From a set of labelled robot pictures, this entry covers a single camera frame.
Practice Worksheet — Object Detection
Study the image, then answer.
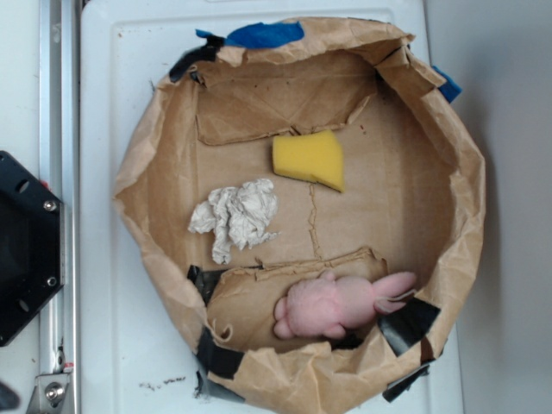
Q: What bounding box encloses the white paper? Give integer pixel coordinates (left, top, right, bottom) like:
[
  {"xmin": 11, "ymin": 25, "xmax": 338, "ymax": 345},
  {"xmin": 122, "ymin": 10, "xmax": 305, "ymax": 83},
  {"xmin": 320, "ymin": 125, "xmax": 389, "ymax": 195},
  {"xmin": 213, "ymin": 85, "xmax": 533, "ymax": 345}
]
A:
[{"xmin": 188, "ymin": 179, "xmax": 279, "ymax": 265}]

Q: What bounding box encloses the brown paper bag bin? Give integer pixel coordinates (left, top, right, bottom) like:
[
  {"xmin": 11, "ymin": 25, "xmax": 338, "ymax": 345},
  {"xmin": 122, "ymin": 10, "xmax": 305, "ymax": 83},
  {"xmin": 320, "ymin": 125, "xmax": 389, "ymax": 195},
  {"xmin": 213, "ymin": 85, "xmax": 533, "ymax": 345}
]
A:
[{"xmin": 114, "ymin": 17, "xmax": 486, "ymax": 413}]

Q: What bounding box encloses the yellow sponge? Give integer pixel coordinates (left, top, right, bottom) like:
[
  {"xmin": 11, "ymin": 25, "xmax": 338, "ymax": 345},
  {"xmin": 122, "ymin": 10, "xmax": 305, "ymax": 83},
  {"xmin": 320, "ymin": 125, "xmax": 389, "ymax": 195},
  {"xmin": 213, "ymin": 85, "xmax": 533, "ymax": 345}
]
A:
[{"xmin": 272, "ymin": 130, "xmax": 345, "ymax": 192}]

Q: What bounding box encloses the pink plush bunny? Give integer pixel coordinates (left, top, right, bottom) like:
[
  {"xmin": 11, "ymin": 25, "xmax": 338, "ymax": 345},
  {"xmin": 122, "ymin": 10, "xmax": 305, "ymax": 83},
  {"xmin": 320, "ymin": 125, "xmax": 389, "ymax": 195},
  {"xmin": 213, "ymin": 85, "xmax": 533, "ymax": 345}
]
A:
[{"xmin": 273, "ymin": 271, "xmax": 417, "ymax": 340}]

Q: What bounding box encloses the white plastic tray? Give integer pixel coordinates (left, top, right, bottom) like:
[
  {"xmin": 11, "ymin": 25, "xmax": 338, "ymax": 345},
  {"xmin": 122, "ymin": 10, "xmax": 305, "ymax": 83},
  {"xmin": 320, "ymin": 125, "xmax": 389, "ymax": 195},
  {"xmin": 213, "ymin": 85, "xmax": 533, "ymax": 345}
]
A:
[{"xmin": 78, "ymin": 0, "xmax": 466, "ymax": 414}]

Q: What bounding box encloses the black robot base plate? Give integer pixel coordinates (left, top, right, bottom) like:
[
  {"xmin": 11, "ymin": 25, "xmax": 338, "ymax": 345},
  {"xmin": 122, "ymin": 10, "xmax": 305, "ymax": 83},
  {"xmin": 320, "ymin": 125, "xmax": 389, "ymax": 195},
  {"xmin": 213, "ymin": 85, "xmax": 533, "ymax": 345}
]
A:
[{"xmin": 1, "ymin": 151, "xmax": 63, "ymax": 347}]

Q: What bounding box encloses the aluminium rail frame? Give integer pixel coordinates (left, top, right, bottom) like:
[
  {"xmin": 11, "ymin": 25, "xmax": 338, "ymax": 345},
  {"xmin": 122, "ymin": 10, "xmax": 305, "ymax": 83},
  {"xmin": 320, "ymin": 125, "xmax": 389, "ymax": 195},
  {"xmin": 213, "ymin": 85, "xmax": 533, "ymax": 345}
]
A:
[{"xmin": 39, "ymin": 1, "xmax": 83, "ymax": 413}]

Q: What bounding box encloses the metal corner bracket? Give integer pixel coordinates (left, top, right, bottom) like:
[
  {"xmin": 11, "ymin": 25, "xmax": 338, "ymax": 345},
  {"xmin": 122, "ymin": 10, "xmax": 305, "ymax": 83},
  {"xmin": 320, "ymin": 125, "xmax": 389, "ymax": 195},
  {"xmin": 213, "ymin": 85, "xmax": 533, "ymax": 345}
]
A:
[{"xmin": 26, "ymin": 373, "xmax": 71, "ymax": 414}]

